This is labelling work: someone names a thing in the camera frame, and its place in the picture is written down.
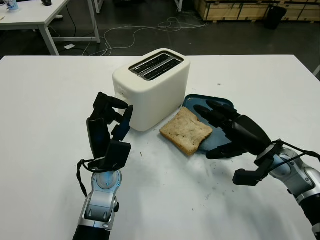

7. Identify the white floor cable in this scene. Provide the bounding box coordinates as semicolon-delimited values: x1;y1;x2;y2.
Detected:
82;16;208;56

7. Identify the wooden shipping crate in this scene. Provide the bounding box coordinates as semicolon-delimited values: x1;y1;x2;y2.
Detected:
194;0;320;25

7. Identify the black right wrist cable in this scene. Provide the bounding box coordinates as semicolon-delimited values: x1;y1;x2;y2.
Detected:
268;139;320;161

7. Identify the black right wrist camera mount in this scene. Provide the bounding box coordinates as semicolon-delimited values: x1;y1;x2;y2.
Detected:
232;141;283;187

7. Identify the black waste bin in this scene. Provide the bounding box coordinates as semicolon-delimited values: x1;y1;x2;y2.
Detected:
264;6;288;31

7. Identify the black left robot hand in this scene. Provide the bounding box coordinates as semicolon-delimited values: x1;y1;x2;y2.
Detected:
86;91;135;161

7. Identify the white cup with blue print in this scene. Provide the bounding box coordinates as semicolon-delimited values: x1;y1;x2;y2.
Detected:
6;0;20;13

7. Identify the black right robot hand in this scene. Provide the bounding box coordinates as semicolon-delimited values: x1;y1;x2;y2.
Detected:
193;99;272;160

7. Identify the white office desk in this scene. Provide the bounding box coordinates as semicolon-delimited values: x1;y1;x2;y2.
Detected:
0;0;101;56

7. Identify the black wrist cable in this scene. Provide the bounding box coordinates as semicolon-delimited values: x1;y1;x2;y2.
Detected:
76;157;106;198
268;139;320;161

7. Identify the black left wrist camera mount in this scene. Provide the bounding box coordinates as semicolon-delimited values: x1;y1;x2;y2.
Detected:
103;139;133;172

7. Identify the slice of brown bread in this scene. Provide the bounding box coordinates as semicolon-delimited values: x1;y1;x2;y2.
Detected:
159;106;214;156

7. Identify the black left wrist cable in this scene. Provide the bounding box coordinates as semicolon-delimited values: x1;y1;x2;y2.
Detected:
76;157;106;198

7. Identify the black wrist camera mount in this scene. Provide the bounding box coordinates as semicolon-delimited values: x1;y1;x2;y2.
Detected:
232;141;283;187
103;139;133;172

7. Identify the white two-slot toaster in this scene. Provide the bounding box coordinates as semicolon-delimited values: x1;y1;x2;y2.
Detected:
111;48;191;133

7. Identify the dark blue plastic tray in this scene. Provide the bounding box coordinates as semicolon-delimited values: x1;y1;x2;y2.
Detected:
183;93;237;154

